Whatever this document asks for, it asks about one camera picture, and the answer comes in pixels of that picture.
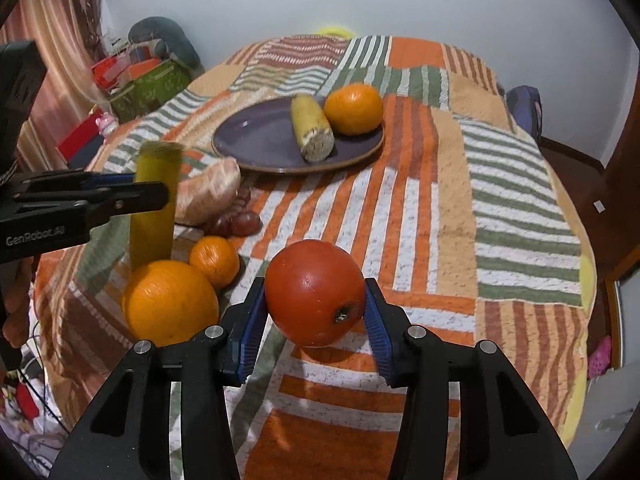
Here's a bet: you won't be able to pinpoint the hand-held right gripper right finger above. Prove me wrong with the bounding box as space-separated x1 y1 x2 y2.
364 277 581 480

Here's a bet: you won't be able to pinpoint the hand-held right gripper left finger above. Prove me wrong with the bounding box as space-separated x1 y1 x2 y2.
48 276 273 480

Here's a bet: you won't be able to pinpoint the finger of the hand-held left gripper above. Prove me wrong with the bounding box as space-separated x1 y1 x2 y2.
12 181 170 228
20 170 137 193

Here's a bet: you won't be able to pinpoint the yellow corn cob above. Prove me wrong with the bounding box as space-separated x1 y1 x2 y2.
129 141 185 271
291 93 335 163

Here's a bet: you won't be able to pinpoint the peeled pomelo piece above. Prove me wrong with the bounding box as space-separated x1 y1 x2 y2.
174 156 242 226

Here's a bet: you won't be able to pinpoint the red tomato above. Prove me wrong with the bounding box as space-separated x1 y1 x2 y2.
264 240 367 348

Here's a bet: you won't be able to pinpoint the small tangerine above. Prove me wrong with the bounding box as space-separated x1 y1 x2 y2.
188 236 241 289

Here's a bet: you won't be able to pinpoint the large orange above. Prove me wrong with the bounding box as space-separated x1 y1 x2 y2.
121 260 220 347

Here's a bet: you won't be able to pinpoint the red grape bunch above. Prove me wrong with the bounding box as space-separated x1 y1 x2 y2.
204 186 262 238

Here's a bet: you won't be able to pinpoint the purple plate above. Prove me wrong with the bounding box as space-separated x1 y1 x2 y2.
211 96 386 175

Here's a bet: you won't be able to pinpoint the person's left hand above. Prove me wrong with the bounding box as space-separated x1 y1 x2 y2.
2 257 35 351

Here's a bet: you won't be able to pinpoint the red flat box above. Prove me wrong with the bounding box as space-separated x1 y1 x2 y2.
56 110 108 166

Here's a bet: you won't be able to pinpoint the pink striped curtain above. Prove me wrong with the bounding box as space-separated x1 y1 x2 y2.
0 0 118 171

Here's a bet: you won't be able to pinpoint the red items in box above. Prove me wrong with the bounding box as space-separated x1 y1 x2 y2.
92 42 166 91

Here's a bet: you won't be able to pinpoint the green storage box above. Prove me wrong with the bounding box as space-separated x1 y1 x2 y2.
107 57 193 123

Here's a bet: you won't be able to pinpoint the striped patchwork blanket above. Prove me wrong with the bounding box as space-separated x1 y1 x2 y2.
32 35 598 480

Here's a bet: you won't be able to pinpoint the grey plush toy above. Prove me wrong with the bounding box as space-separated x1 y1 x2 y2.
127 16 203 73

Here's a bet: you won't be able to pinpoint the yellow bed sheet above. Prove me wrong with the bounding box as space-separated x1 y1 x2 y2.
560 252 599 451

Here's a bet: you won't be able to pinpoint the pink slipper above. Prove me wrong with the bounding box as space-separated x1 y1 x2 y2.
587 336 613 378

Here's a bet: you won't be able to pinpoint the yellow foam tube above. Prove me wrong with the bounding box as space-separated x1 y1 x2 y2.
310 24 353 40

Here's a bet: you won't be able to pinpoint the tangled cables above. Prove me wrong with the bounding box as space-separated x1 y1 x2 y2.
15 320 71 466

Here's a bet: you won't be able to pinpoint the wooden frame wardrobe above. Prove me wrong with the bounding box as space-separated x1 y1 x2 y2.
585 275 640 431

